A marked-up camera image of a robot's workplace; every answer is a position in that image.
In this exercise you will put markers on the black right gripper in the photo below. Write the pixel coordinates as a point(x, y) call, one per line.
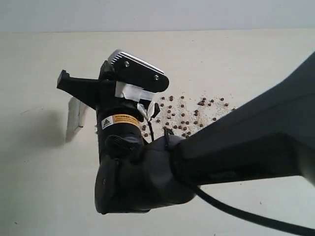
point(106, 96)

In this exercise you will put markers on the white bristle wooden paint brush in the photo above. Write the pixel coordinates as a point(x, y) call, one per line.
point(75, 119)

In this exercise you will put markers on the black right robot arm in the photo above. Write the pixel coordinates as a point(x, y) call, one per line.
point(271, 136)

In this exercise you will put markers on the brown seeds and white grains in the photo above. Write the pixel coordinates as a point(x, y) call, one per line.
point(197, 110)

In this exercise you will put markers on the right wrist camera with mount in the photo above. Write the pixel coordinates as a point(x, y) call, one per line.
point(130, 69)

